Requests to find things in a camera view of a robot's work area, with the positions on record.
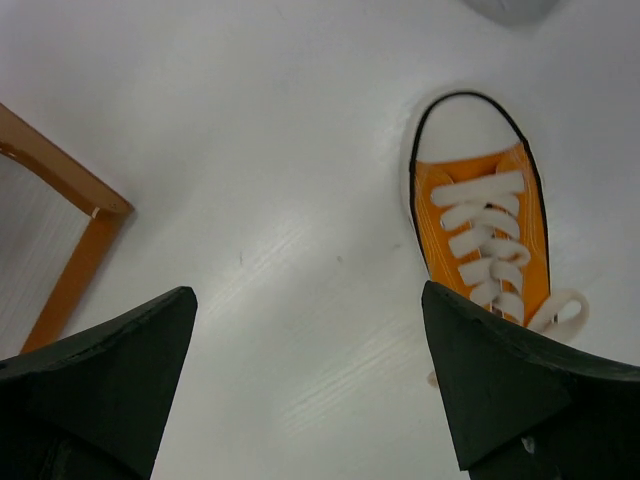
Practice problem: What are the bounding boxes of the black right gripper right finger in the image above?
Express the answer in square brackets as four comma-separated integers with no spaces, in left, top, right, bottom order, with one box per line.
[422,282,639,479]

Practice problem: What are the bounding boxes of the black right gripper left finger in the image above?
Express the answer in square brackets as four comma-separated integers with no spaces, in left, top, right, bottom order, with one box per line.
[1,287,198,479]

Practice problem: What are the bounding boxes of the orange sneaker one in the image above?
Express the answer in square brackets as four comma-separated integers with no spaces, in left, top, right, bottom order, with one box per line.
[401,89,589,342]

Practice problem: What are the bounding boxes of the orange wooden shoe shelf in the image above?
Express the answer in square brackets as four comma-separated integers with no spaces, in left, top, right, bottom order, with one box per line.
[1,107,134,358]

